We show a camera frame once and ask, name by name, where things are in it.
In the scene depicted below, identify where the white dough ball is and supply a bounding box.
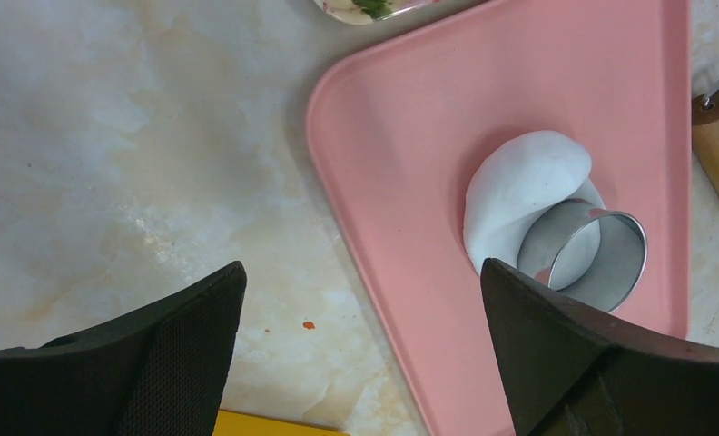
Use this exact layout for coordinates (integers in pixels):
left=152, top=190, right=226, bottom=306
left=463, top=130, right=606, bottom=273

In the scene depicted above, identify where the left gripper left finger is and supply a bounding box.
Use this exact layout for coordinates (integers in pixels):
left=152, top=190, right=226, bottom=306
left=0, top=262, right=247, bottom=435

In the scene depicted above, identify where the pink plastic tray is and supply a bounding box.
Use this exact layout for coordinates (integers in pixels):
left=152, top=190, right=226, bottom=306
left=306, top=1, right=691, bottom=435

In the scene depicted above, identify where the yellow multicolour toy block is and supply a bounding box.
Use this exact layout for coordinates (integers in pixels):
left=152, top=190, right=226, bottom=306
left=212, top=411, right=345, bottom=436

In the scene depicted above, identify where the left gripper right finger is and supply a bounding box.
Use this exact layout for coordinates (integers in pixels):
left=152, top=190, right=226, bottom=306
left=481, top=259, right=719, bottom=435

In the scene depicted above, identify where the floral yellow tray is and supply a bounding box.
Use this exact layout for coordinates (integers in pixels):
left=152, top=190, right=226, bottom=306
left=314, top=0, right=438, bottom=25

